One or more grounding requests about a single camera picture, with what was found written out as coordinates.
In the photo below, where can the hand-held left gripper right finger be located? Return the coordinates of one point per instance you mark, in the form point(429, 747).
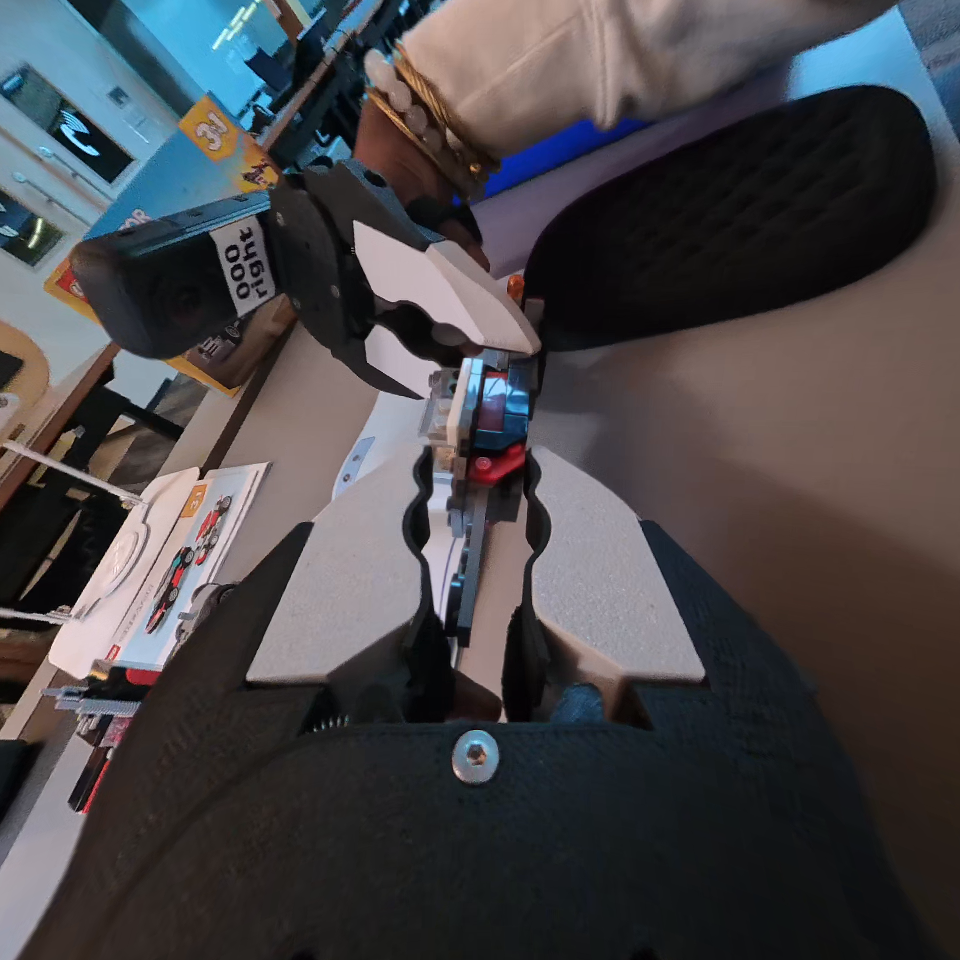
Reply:
point(607, 585)

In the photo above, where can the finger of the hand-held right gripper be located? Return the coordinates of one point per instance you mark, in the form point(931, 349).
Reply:
point(394, 352)
point(450, 289)

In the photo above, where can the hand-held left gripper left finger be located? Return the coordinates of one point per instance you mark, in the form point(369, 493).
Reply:
point(345, 585)

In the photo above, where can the red white blue lego build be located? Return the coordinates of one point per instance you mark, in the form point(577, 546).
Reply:
point(495, 420)

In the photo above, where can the person's right forearm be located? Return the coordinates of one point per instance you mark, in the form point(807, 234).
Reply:
point(600, 60)

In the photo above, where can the closed lego instruction booklet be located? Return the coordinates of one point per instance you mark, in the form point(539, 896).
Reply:
point(210, 540)

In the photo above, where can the orange blue lego box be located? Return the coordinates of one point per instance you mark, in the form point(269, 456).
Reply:
point(172, 172)

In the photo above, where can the black red grey lego vehicle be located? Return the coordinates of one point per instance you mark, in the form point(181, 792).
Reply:
point(97, 705)

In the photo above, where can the person's right hand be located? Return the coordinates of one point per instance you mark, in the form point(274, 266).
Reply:
point(397, 165)

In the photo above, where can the black quilted oval pad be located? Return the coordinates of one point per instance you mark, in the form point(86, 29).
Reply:
point(735, 225)

